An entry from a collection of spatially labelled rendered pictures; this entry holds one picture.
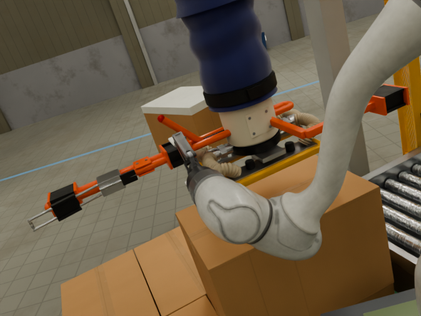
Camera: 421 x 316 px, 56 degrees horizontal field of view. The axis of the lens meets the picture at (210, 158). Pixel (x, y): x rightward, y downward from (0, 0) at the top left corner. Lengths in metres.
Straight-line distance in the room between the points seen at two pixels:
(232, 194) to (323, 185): 0.17
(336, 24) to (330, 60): 0.21
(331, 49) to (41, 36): 8.28
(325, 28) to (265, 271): 1.70
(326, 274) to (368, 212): 0.24
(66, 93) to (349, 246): 9.28
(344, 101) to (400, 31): 0.12
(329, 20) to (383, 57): 1.97
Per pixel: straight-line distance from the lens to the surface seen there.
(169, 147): 1.22
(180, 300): 1.75
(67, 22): 9.94
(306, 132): 1.05
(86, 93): 10.09
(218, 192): 0.75
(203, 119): 2.61
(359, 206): 1.33
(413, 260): 1.58
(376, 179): 2.12
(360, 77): 0.64
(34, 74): 10.34
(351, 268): 1.43
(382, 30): 0.63
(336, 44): 2.63
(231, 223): 0.71
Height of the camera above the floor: 1.65
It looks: 22 degrees down
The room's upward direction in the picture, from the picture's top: 18 degrees counter-clockwise
